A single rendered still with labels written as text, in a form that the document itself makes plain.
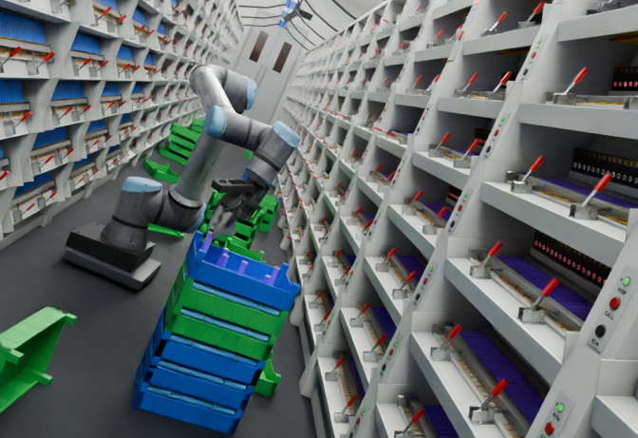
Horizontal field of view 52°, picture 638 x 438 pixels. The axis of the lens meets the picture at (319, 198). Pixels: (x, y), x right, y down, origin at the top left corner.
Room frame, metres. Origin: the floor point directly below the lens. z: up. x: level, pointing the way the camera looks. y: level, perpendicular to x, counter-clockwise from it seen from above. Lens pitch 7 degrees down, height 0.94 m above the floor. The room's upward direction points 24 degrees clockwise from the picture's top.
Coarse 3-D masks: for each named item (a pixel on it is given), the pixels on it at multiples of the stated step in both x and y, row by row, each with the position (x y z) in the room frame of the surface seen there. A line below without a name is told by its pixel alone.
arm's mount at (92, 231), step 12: (84, 228) 2.59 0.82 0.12; (96, 228) 2.66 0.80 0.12; (72, 240) 2.48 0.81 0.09; (84, 240) 2.48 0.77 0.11; (96, 240) 2.48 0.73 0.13; (84, 252) 2.48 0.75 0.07; (96, 252) 2.48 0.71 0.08; (108, 252) 2.48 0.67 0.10; (120, 252) 2.49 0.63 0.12; (132, 252) 2.50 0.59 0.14; (144, 252) 2.60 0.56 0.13; (120, 264) 2.49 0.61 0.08; (132, 264) 2.49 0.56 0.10
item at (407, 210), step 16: (400, 192) 2.23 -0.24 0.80; (416, 192) 2.24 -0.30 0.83; (432, 192) 2.25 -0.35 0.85; (400, 208) 2.16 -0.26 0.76; (416, 208) 2.16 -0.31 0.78; (432, 208) 2.10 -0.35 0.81; (448, 208) 2.12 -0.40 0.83; (400, 224) 2.04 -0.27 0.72; (416, 224) 1.91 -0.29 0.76; (432, 224) 1.79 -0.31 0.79; (416, 240) 1.83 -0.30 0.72; (432, 240) 1.71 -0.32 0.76
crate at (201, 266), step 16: (192, 240) 1.87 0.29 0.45; (192, 256) 1.76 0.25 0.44; (208, 256) 1.89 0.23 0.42; (240, 256) 1.92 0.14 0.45; (192, 272) 1.69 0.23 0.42; (208, 272) 1.70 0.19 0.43; (224, 272) 1.71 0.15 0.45; (256, 272) 1.94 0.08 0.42; (224, 288) 1.71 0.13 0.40; (240, 288) 1.73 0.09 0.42; (256, 288) 1.74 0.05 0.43; (272, 288) 1.75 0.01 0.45; (288, 288) 1.85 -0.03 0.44; (272, 304) 1.76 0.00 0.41; (288, 304) 1.77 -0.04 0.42
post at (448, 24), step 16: (432, 16) 2.93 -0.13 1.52; (448, 16) 2.94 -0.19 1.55; (432, 32) 2.93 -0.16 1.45; (448, 32) 2.94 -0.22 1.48; (416, 64) 2.93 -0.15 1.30; (432, 64) 2.94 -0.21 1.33; (400, 80) 2.95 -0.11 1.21; (416, 80) 2.93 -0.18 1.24; (432, 80) 2.94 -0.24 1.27; (400, 112) 2.93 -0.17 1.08; (416, 112) 2.94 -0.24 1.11; (368, 160) 2.93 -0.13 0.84; (384, 160) 2.94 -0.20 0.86; (400, 160) 2.95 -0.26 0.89; (352, 192) 2.93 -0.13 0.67; (336, 224) 2.92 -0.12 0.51; (336, 240) 2.93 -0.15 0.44; (320, 256) 2.95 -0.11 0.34; (320, 272) 2.93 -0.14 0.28; (304, 288) 2.98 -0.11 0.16
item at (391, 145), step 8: (384, 128) 2.92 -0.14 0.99; (392, 128) 2.93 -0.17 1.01; (400, 128) 2.93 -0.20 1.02; (408, 128) 2.94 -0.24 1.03; (376, 136) 2.92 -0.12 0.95; (384, 136) 2.88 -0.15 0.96; (408, 136) 2.32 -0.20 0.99; (376, 144) 2.91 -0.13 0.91; (384, 144) 2.74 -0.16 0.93; (392, 144) 2.57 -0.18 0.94; (400, 144) 2.47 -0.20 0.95; (392, 152) 2.56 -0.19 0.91; (400, 152) 2.43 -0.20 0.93
